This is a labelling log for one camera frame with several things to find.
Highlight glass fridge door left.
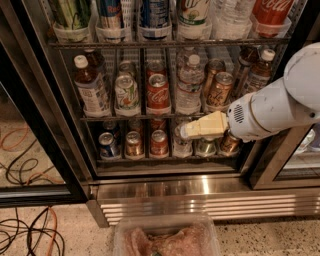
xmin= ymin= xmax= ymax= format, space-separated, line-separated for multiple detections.
xmin=0 ymin=47 xmax=87 ymax=208

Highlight black cables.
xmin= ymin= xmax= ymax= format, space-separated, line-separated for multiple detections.
xmin=0 ymin=138 xmax=66 ymax=256

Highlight rear red can bottom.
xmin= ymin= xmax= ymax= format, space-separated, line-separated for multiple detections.
xmin=150 ymin=118 xmax=167 ymax=131

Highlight red cola can middle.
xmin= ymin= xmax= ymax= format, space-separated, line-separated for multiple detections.
xmin=146 ymin=74 xmax=171 ymax=115

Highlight clear water bottle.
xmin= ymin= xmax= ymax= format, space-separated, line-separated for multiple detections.
xmin=176 ymin=47 xmax=200 ymax=72
xmin=176 ymin=54 xmax=204 ymax=114

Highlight rear white green can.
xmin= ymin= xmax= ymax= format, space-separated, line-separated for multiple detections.
xmin=118 ymin=60 xmax=136 ymax=78

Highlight rear orange soda can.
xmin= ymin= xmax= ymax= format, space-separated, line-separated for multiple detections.
xmin=203 ymin=58 xmax=226 ymax=97

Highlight clear rear water bottle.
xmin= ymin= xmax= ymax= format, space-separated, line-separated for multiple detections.
xmin=176 ymin=47 xmax=200 ymax=72

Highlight orange soda can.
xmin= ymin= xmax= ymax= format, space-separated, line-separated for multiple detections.
xmin=203 ymin=58 xmax=226 ymax=97
xmin=205 ymin=72 xmax=233 ymax=112

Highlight rear left tea bottle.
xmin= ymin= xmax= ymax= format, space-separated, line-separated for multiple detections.
xmin=84 ymin=49 xmax=107 ymax=78

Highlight front right tea bottle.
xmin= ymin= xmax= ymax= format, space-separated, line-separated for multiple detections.
xmin=240 ymin=49 xmax=275 ymax=96

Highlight rear red cola can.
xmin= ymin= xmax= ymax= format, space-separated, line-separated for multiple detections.
xmin=146 ymin=60 xmax=166 ymax=77

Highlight clear plastic container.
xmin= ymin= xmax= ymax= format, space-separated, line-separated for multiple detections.
xmin=113 ymin=213 xmax=222 ymax=256

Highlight clear front water bottle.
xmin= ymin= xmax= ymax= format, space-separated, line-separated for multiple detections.
xmin=176 ymin=54 xmax=204 ymax=114

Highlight water bottle shelf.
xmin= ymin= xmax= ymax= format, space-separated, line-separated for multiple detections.
xmin=213 ymin=0 xmax=256 ymax=40
xmin=173 ymin=119 xmax=193 ymax=158

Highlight green can top shelf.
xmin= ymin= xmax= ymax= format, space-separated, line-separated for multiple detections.
xmin=48 ymin=0 xmax=91 ymax=43

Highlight white green can top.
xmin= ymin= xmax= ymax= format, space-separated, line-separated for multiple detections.
xmin=176 ymin=0 xmax=211 ymax=40

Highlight rear right tea bottle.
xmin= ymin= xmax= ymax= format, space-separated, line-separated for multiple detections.
xmin=232 ymin=46 xmax=259 ymax=97

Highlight rear gold can bottom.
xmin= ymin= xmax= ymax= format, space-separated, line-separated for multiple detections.
xmin=128 ymin=119 xmax=143 ymax=134

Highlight silver green can bottom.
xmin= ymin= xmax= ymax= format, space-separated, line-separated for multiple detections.
xmin=196 ymin=138 xmax=216 ymax=157

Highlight gold can bottom shelf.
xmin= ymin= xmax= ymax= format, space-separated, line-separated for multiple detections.
xmin=125 ymin=131 xmax=144 ymax=157

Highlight front left tea bottle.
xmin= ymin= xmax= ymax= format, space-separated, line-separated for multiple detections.
xmin=74 ymin=55 xmax=110 ymax=118

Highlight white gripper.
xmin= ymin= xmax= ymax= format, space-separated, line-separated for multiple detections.
xmin=180 ymin=93 xmax=264 ymax=142

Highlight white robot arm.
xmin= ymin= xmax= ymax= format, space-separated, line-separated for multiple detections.
xmin=180 ymin=42 xmax=320 ymax=142

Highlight white green soda can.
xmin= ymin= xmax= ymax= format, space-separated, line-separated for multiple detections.
xmin=115 ymin=74 xmax=140 ymax=117

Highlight orange can bottom right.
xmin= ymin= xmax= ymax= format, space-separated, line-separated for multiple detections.
xmin=218 ymin=130 xmax=241 ymax=156

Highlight glass fridge door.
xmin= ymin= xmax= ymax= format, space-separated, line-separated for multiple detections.
xmin=250 ymin=123 xmax=320 ymax=190
xmin=0 ymin=47 xmax=87 ymax=208

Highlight stainless steel fridge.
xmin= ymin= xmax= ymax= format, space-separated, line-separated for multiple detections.
xmin=0 ymin=0 xmax=319 ymax=227

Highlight tea bottle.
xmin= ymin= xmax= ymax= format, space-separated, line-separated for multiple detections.
xmin=84 ymin=49 xmax=107 ymax=78
xmin=240 ymin=49 xmax=275 ymax=96
xmin=232 ymin=46 xmax=259 ymax=97
xmin=74 ymin=55 xmax=110 ymax=118

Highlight water bottle bottom shelf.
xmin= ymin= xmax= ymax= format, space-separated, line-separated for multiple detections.
xmin=173 ymin=119 xmax=193 ymax=158

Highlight blue silver energy can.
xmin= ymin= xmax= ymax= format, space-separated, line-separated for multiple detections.
xmin=97 ymin=0 xmax=124 ymax=43

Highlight front orange soda can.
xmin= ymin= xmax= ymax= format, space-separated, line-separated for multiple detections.
xmin=205 ymin=72 xmax=233 ymax=112

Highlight red can bottom shelf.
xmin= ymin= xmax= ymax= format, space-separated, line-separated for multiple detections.
xmin=150 ymin=130 xmax=169 ymax=157

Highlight blue can top shelf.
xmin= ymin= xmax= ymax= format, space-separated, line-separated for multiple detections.
xmin=138 ymin=0 xmax=170 ymax=40

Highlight water bottle top shelf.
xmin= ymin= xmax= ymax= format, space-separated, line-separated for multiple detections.
xmin=213 ymin=0 xmax=256 ymax=40

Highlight rear blue can bottom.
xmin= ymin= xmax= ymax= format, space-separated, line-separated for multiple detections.
xmin=103 ymin=121 xmax=121 ymax=140

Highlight blue can shelf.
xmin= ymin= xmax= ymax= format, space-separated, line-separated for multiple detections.
xmin=99 ymin=132 xmax=120 ymax=159
xmin=138 ymin=0 xmax=170 ymax=40

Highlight blue can bottom shelf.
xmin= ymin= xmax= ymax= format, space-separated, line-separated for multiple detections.
xmin=99 ymin=132 xmax=120 ymax=159

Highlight glass fridge door right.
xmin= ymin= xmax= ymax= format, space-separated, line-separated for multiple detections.
xmin=250 ymin=123 xmax=320 ymax=190

